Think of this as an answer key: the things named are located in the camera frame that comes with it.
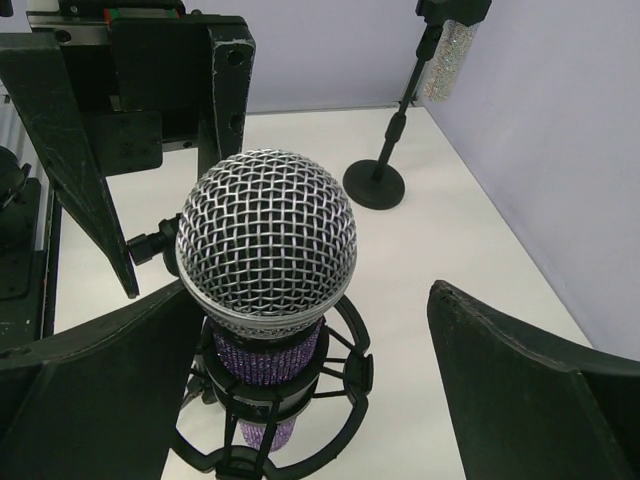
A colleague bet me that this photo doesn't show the round-base mic stand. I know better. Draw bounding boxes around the round-base mic stand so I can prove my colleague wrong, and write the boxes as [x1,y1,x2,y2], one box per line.
[343,0,492,210]

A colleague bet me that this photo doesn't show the purple glitter microphone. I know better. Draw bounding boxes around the purple glitter microphone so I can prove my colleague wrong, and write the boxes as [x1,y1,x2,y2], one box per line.
[175,148,357,452]

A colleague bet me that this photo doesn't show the black tripod shock-mount stand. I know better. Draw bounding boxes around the black tripod shock-mount stand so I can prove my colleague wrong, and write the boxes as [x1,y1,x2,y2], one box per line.
[128,211,374,479]

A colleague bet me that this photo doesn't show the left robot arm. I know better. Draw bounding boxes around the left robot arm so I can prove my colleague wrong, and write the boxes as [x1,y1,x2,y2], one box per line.
[1,1,256,347]

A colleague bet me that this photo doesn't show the silver glitter microphone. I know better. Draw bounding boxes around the silver glitter microphone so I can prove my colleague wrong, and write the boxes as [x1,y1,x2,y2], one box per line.
[424,20,462,102]

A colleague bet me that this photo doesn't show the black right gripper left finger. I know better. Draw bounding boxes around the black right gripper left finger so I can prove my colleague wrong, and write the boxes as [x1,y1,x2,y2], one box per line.
[1,281,203,479]

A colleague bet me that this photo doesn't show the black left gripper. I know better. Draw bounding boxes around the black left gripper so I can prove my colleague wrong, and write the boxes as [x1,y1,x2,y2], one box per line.
[1,1,256,299]

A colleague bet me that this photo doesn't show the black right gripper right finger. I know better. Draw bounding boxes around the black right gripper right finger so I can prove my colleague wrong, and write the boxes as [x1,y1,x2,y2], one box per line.
[427,280,639,479]

